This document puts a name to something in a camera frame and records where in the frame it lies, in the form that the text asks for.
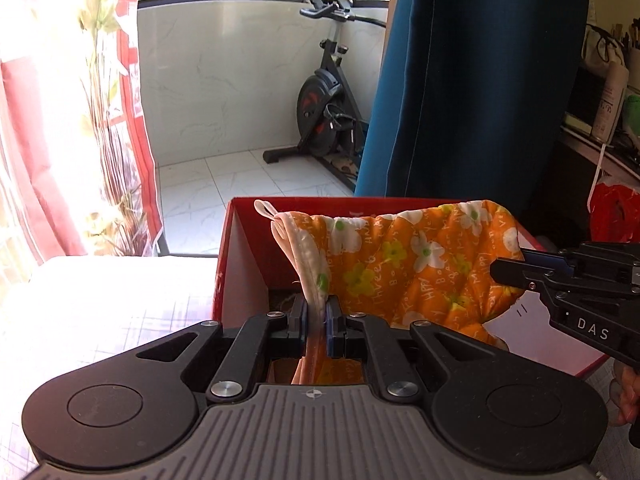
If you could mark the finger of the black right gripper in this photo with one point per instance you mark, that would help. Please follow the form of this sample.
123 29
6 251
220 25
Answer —
545 261
517 274

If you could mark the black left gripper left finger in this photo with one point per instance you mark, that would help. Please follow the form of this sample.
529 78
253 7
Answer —
128 409

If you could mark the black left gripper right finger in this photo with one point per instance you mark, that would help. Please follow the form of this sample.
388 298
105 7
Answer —
488 405

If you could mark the orange floral cloth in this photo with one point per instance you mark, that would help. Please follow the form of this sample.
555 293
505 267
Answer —
424 264

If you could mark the person's right hand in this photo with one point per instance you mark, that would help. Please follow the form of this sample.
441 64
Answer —
625 393

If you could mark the red plastic bag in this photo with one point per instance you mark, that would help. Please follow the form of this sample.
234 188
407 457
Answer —
614 212

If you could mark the green white plush toy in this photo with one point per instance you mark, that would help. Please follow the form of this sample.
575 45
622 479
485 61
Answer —
631 118

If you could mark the red strawberry cardboard box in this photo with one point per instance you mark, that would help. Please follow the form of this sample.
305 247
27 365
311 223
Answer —
252 266

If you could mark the white spray bottle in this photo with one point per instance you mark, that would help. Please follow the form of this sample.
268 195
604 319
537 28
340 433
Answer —
610 103

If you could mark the dark blue curtain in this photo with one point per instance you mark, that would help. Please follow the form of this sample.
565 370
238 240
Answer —
469 95

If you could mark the pink printed curtain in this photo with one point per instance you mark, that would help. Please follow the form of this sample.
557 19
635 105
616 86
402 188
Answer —
77 172

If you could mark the black exercise bike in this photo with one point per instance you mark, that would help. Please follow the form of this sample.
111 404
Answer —
329 122

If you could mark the grey drawstring bag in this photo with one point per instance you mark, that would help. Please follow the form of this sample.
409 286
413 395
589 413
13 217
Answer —
600 49

